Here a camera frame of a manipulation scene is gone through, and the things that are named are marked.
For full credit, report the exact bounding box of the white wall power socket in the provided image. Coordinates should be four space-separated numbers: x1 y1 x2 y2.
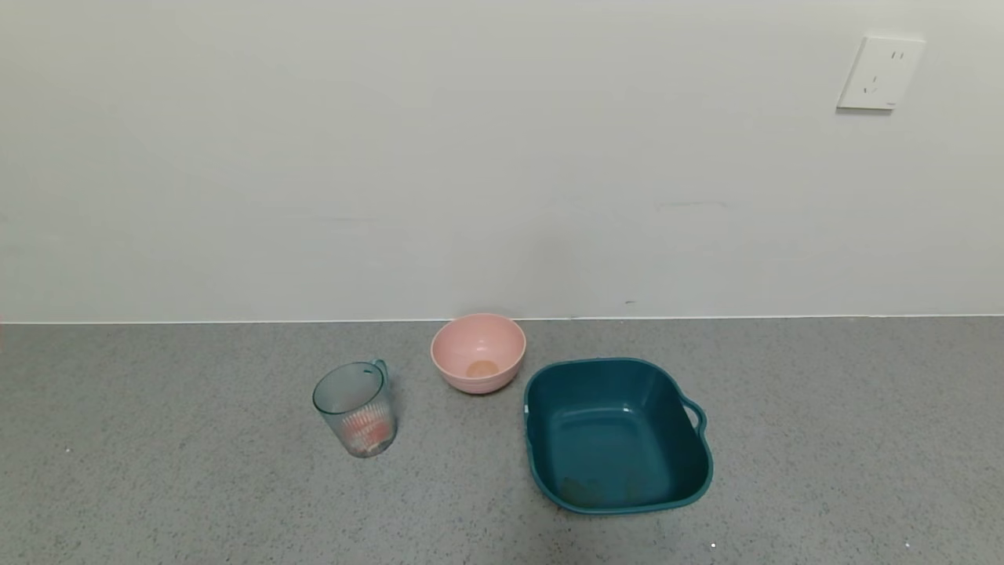
836 35 926 111

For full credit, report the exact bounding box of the teal plastic basin with handles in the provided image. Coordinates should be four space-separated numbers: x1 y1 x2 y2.
522 358 715 516

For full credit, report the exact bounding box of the pink plastic bowl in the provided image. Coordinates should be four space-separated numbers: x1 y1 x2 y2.
430 313 527 395

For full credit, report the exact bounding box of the transparent teal-tinted measuring cup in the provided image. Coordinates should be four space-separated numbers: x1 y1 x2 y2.
312 359 398 459

